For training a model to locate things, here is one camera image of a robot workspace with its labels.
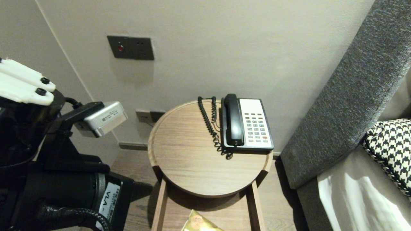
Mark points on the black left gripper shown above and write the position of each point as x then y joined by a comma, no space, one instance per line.
64,189

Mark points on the gold tissue pack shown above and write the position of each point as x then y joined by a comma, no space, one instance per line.
199,223

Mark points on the round wooden bedside table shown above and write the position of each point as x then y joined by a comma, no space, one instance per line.
192,154

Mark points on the black telephone handset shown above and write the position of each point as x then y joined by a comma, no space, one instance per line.
232,120

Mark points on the black and white desk telephone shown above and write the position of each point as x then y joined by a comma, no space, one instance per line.
255,107

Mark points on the white bed sheet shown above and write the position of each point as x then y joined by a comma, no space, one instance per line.
362,199

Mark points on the grey fabric headboard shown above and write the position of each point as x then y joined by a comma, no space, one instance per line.
346,96

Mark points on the houndstooth pillow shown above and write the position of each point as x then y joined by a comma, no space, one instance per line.
391,147

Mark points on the grey wall baseboard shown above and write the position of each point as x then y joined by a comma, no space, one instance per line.
133,147

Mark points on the beige wall data socket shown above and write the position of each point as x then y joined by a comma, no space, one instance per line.
143,116

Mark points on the dark wall power socket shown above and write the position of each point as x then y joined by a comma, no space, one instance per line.
157,116

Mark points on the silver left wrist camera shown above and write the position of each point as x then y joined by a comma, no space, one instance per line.
106,118

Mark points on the dark wall switch panel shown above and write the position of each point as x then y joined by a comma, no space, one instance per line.
131,48

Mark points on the grey upholstered bed frame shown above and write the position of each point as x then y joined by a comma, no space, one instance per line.
311,208

